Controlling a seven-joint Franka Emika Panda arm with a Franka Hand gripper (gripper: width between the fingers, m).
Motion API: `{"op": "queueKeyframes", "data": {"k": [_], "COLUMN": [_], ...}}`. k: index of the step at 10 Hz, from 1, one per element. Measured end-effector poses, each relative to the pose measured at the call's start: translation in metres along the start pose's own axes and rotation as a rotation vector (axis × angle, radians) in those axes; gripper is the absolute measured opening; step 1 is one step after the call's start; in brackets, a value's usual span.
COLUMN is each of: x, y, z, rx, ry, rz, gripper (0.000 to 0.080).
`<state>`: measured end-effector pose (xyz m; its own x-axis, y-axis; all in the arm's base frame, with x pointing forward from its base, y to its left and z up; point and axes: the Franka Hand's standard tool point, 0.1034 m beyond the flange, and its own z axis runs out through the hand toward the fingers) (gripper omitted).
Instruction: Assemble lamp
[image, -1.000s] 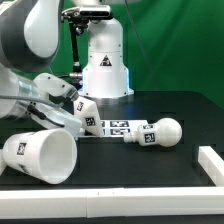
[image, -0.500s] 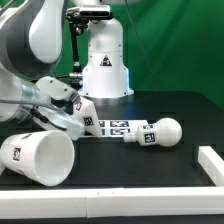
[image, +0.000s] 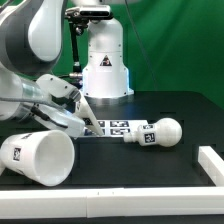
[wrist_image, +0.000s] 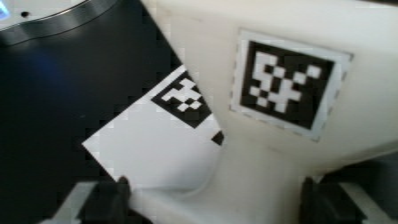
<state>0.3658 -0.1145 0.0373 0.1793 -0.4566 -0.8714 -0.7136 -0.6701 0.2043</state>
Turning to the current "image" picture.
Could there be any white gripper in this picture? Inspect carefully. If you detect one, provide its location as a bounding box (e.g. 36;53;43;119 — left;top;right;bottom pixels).
31;105;85;137

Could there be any white lamp base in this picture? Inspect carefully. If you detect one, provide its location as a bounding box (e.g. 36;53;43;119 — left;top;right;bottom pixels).
75;96;103;136

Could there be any white conical lamp shade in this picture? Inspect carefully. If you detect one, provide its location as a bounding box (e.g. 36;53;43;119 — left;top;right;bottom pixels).
0;130;75;186

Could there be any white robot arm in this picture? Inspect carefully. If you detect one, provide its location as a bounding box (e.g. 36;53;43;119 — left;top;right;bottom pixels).
0;0;133;138

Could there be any marker sheet on table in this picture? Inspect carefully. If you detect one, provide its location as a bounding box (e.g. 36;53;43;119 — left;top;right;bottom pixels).
83;119;149;138

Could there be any black camera on stand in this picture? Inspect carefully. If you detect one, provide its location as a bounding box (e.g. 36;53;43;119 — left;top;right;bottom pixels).
79;5;111;19

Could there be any white right rail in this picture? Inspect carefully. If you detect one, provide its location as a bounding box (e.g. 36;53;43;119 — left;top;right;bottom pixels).
198;146;224;187

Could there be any white rail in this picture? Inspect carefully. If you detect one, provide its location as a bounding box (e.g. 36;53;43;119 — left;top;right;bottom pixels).
198;146;224;187
0;187;224;219

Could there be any white front rail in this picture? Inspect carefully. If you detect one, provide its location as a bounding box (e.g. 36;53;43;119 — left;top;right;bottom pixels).
0;187;224;219

